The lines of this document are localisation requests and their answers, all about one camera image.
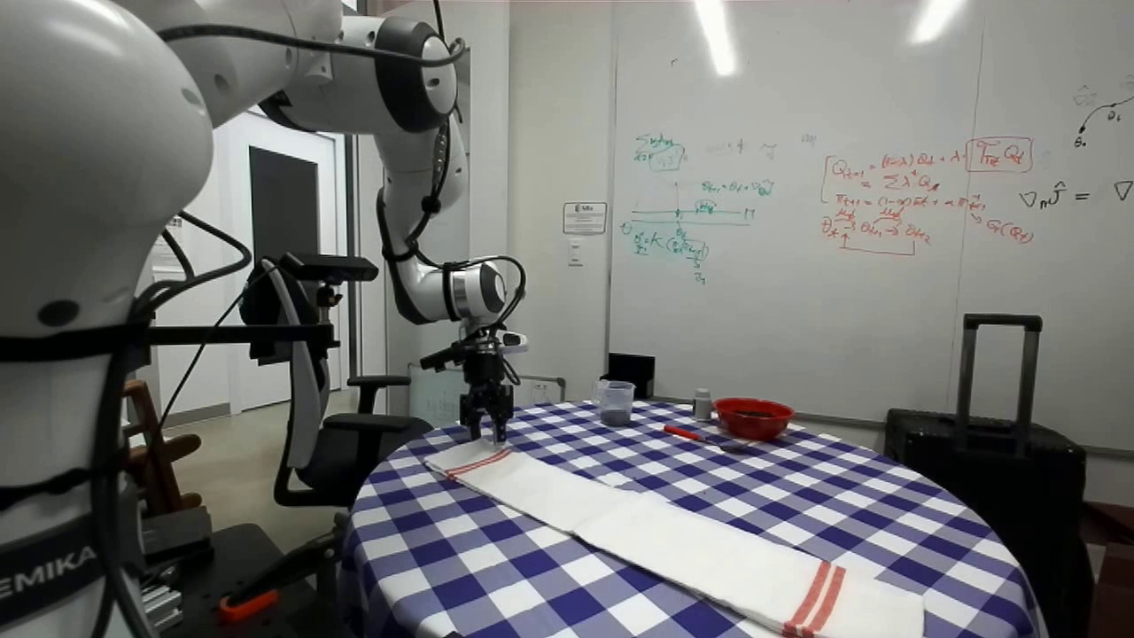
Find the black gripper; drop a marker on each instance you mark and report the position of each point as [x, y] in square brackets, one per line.
[485, 378]

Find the white towel with red stripes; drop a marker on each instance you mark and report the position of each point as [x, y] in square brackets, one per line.
[659, 535]

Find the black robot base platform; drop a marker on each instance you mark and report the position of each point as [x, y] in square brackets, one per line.
[223, 569]

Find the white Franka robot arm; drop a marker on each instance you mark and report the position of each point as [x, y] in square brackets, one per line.
[81, 180]

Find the clear plastic cup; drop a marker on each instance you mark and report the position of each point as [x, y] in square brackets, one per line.
[613, 405]

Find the black office chair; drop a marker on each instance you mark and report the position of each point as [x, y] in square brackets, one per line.
[355, 457]

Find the blue white checkered tablecloth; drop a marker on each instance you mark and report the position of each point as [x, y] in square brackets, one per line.
[497, 569]

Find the small black box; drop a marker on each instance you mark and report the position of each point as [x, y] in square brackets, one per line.
[638, 373]

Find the red pen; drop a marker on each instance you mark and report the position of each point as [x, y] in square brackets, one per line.
[681, 435]

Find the small white capped bottle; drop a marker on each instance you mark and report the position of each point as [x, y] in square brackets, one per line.
[703, 411]

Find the white paper sign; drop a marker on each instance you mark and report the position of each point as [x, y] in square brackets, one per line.
[581, 219]

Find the red bowl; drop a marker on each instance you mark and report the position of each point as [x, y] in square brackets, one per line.
[752, 418]

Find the black horizontal mounting bar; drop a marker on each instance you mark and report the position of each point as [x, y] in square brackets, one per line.
[215, 336]

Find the brown wooden stand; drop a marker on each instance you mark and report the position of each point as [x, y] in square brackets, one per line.
[153, 457]

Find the whiteboard with writing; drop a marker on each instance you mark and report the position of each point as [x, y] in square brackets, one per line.
[828, 296]

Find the black wheeled suitcase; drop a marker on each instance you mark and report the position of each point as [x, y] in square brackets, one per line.
[993, 472]

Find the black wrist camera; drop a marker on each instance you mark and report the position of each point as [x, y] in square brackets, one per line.
[443, 357]

